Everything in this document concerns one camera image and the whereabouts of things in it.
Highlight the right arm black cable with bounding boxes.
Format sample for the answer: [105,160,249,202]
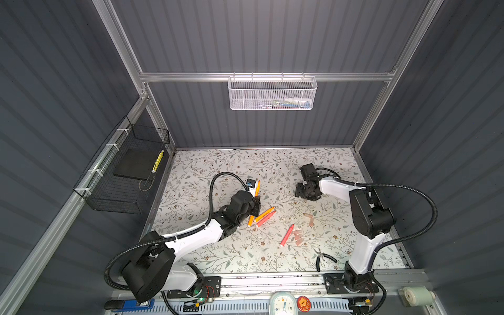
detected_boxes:
[314,167,438,255]

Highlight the white wire mesh basket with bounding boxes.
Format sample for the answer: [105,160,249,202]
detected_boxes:
[227,76,318,111]

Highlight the yellow highlighter pen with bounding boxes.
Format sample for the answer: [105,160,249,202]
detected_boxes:
[151,150,164,173]

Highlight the white analog clock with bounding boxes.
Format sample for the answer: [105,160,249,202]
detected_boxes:
[269,291,299,315]

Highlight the floral patterned table mat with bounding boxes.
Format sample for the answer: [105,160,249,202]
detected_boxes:
[153,148,363,274]

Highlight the black handled pliers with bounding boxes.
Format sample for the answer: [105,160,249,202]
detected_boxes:
[315,249,338,272]

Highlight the items in white basket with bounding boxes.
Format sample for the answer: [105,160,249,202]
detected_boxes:
[256,98,313,110]

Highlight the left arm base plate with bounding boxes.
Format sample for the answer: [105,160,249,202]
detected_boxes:
[166,276,222,299]

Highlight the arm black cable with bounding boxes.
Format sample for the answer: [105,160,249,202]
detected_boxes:
[103,171,249,315]
[314,167,438,255]

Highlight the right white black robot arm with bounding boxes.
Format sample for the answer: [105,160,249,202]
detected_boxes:
[295,164,396,293]

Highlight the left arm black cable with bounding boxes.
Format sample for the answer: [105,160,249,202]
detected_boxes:
[103,171,249,315]

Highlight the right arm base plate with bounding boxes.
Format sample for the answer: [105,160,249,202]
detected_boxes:
[323,271,379,294]

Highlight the translucent pink caps near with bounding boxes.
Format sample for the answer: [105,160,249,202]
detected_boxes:
[293,230,304,246]

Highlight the translucent pink cap middle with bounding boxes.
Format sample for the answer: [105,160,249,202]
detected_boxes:
[304,213,314,227]

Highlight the white tape roll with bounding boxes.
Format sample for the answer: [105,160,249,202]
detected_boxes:
[402,286,436,307]

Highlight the black pad in basket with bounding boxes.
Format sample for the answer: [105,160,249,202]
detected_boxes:
[113,148,159,181]

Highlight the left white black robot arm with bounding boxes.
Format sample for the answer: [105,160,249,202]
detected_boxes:
[122,190,261,303]

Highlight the black wire basket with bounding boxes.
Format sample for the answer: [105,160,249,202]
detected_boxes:
[74,119,171,215]

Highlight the blue black tool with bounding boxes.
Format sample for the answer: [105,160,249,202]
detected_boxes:
[104,299,155,312]

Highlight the red round badge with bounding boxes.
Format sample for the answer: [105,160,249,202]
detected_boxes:
[297,295,312,313]

